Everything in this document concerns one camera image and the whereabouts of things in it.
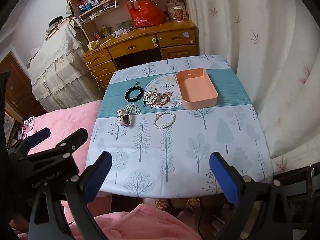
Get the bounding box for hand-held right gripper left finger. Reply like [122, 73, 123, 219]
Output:
[28, 151, 113, 240]

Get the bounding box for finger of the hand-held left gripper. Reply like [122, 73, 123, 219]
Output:
[49, 128, 89, 159]
[25, 127, 51, 151]

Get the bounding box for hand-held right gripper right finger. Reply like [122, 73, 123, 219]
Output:
[209, 152, 293, 240]

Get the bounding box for black bead bracelet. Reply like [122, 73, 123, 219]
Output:
[124, 86, 145, 103]

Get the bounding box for white pearl bracelet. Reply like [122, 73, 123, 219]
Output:
[152, 111, 176, 130]

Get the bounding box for gold filigree hair clip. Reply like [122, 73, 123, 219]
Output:
[143, 89, 160, 108]

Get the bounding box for pink plastic tray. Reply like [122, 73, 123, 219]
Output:
[175, 67, 218, 110]

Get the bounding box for red string bracelet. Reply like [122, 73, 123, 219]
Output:
[155, 92, 175, 106]

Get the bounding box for pink fleece blanket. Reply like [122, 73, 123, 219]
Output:
[24, 100, 113, 220]

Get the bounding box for patterned slipper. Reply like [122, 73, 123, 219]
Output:
[155, 198, 173, 213]
[186, 197, 201, 209]

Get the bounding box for brown wooden door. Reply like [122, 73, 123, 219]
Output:
[0, 52, 47, 122]

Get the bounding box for tree print tablecloth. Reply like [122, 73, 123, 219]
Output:
[85, 54, 273, 198]

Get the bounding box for pink fleece robe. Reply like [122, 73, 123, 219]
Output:
[72, 203, 203, 240]

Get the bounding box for white lace cover cloth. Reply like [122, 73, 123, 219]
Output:
[26, 17, 105, 113]

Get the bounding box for stack of books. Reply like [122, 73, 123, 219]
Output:
[44, 16, 73, 41]

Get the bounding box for wooden desk with drawers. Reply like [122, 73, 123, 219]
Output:
[82, 20, 198, 90]

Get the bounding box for white leaf print curtain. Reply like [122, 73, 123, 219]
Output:
[182, 0, 320, 175]

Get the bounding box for red plastic bag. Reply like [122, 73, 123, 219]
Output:
[126, 0, 167, 28]

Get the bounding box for red paper cup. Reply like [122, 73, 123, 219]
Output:
[173, 6, 185, 23]

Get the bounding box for beige strap watch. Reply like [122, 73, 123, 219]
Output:
[117, 109, 133, 128]

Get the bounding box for multi-strand pearl bracelet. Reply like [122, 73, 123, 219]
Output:
[124, 103, 141, 116]

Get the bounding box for dark furniture frame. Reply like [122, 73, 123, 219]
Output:
[271, 164, 320, 240]

